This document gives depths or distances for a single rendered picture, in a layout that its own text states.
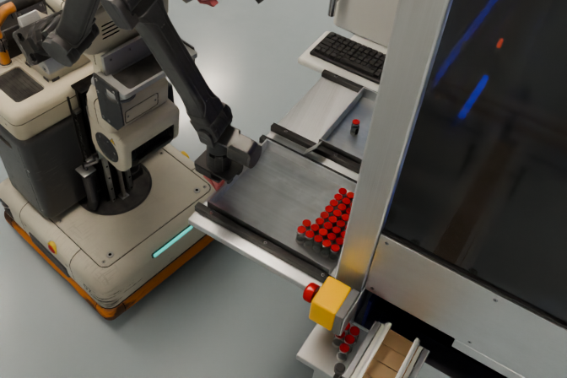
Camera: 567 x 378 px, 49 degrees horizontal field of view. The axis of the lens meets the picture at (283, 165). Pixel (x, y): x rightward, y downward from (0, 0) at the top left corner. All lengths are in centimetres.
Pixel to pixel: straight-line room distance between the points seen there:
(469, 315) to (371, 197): 29
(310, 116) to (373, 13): 52
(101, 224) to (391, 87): 158
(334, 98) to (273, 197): 42
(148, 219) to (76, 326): 47
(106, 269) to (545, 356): 146
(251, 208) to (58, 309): 114
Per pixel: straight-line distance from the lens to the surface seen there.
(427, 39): 85
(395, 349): 134
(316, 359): 136
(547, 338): 118
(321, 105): 183
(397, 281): 122
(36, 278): 259
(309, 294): 128
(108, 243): 227
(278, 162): 166
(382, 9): 214
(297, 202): 157
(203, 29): 359
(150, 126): 188
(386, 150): 100
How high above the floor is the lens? 211
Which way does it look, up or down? 48 degrees down
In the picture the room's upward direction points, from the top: 5 degrees clockwise
